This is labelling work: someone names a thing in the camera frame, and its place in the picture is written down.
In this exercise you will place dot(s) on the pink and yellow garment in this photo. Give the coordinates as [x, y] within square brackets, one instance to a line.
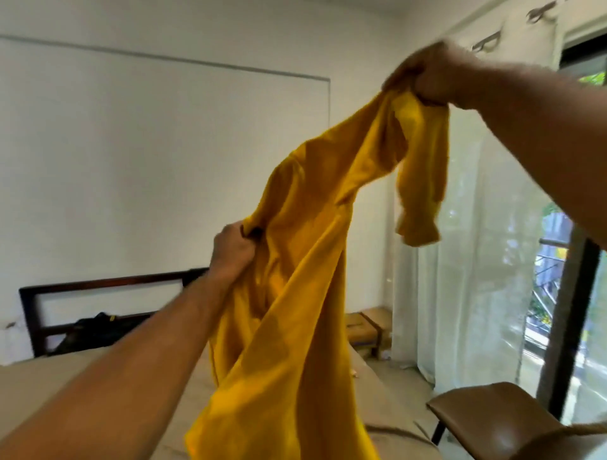
[294, 313]

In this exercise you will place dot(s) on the black window frame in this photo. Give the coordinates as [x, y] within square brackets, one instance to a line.
[569, 322]

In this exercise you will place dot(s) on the person's left hand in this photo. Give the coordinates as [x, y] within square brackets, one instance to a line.
[232, 251]

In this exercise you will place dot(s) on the cardboard box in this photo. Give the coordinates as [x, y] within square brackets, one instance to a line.
[358, 330]
[379, 322]

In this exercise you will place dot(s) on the person's right forearm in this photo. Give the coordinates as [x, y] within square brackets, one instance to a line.
[550, 133]

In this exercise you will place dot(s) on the black slatted headboard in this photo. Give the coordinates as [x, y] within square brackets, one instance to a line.
[104, 282]

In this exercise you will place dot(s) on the person's right hand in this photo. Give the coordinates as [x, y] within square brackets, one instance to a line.
[441, 74]

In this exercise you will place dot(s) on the bed with taupe sheet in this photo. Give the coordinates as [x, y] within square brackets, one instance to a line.
[57, 389]

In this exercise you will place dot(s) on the sheer white curtain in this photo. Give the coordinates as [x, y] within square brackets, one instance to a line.
[484, 265]

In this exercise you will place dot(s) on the metal curtain rod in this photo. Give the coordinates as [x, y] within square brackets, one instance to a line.
[517, 24]

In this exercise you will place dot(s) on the person's left forearm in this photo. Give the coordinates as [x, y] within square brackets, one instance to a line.
[114, 389]

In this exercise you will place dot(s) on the brown chair with black legs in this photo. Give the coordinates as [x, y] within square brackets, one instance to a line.
[493, 417]

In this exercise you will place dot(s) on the black bag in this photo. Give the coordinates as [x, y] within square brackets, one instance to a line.
[95, 332]

